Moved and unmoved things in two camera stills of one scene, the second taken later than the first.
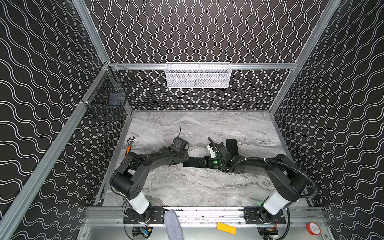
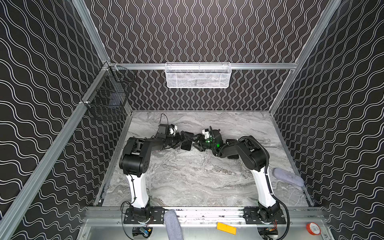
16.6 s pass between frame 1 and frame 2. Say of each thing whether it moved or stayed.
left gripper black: moved
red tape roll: stayed
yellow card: stayed
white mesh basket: stayed
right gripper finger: moved
